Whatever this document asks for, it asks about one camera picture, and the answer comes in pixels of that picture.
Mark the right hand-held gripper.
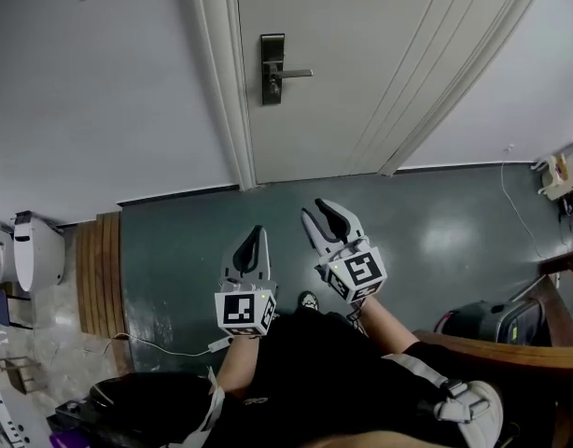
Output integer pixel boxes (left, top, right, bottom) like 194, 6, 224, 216
300, 197, 389, 304

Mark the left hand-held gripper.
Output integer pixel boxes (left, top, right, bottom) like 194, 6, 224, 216
214, 225, 279, 340

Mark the dark metal door lock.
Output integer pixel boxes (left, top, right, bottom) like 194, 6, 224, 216
260, 33, 314, 106

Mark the person's right forearm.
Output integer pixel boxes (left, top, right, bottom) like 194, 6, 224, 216
358, 296, 421, 359

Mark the person's left forearm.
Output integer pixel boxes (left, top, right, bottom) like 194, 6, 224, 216
215, 335, 270, 399

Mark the white door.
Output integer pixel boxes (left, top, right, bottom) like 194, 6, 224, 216
234, 0, 549, 186

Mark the person's black white shoe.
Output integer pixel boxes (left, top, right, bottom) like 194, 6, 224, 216
298, 290, 320, 314

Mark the person's black clothing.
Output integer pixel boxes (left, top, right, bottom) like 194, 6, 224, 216
88, 309, 483, 448

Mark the wooden threshold strip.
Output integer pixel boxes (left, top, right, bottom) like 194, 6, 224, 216
75, 211, 132, 375

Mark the black bag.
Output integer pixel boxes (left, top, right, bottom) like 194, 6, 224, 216
434, 299, 549, 345

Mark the white toilet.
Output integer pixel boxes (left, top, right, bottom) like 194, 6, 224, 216
0, 210, 66, 294

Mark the grey padded harness pack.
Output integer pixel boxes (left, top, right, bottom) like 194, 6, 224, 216
428, 379, 505, 448

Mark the brown wooden furniture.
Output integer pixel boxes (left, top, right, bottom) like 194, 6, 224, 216
411, 248, 573, 448

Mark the blue chair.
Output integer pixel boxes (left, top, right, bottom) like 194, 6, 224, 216
0, 288, 34, 330

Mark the white appliance with buttons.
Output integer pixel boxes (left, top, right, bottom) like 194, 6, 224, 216
0, 380, 50, 448

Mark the white cable with adapter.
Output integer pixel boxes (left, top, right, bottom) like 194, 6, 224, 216
111, 331, 235, 358

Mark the white door frame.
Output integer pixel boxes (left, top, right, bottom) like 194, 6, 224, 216
186, 0, 552, 193

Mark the white harness strap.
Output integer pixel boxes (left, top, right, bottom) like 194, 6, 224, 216
167, 366, 228, 448

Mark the thin white wall cable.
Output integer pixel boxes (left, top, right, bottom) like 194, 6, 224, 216
500, 145, 549, 259

